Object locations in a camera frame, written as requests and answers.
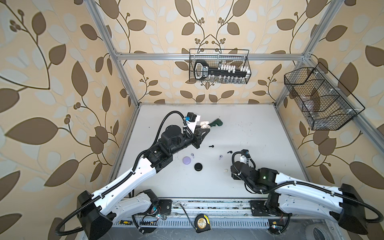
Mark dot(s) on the aluminium frame post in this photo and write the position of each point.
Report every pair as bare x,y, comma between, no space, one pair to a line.
321,13

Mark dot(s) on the black wire basket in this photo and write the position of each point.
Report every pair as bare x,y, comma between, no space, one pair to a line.
326,103
238,57

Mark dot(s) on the grey tape roll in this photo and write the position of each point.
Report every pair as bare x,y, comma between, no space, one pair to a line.
317,232

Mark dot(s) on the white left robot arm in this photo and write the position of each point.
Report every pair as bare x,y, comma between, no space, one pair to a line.
97,212

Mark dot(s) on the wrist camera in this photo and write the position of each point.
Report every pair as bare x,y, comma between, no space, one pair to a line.
245,157
191,120

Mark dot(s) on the beige earbud charging case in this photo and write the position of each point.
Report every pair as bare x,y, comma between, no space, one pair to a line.
205,125

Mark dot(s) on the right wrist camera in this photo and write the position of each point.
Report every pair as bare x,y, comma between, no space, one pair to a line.
245,157

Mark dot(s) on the yellow handled screwdriver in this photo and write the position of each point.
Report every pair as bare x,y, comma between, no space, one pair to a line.
126,223

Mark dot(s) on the green rivet gun tool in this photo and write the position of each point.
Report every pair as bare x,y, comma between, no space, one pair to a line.
216,123

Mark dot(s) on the black socket set holder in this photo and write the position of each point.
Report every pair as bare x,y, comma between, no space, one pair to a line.
201,70

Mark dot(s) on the yellow black tape measure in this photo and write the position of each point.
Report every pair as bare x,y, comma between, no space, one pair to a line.
202,223

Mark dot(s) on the black wire basket back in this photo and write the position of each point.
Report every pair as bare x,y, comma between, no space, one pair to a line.
238,57

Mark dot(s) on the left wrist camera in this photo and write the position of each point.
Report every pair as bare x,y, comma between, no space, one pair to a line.
191,120

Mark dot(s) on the black wire basket right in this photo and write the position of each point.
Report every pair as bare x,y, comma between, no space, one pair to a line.
326,103

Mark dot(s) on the purple earbud case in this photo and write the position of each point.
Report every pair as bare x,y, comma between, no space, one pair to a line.
186,160

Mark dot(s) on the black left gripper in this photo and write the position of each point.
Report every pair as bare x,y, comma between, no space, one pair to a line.
197,137

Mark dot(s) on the black earbud case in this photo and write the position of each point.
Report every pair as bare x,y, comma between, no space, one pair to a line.
198,167

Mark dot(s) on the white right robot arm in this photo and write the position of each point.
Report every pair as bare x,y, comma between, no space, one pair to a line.
287,196

